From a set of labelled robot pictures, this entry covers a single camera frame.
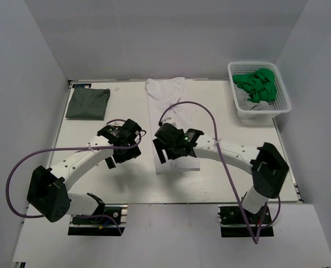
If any white plastic basket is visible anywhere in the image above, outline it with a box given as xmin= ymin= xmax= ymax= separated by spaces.
xmin=228 ymin=61 xmax=291 ymax=119

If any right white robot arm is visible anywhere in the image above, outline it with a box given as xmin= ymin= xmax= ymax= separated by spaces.
xmin=153 ymin=123 xmax=289 ymax=223

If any folded dark green t shirt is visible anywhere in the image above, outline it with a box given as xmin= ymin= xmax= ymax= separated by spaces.
xmin=65 ymin=88 xmax=111 ymax=121

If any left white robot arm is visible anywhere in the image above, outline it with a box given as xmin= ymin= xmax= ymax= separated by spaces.
xmin=27 ymin=119 xmax=141 ymax=223

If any crumpled green t shirt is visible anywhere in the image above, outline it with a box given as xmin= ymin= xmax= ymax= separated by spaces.
xmin=232 ymin=68 xmax=277 ymax=103

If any white t shirt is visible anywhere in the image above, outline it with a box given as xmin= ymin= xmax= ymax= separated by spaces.
xmin=145 ymin=77 xmax=200 ymax=175

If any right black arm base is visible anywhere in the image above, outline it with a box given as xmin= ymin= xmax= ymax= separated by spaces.
xmin=218 ymin=206 xmax=274 ymax=238

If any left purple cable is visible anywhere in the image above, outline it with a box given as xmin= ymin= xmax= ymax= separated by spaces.
xmin=5 ymin=119 xmax=147 ymax=235

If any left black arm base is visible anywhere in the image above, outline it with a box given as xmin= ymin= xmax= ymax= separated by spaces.
xmin=68 ymin=204 xmax=128 ymax=237

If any grey t shirt in basket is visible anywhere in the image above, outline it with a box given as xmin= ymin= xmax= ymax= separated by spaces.
xmin=235 ymin=88 xmax=273 ymax=111

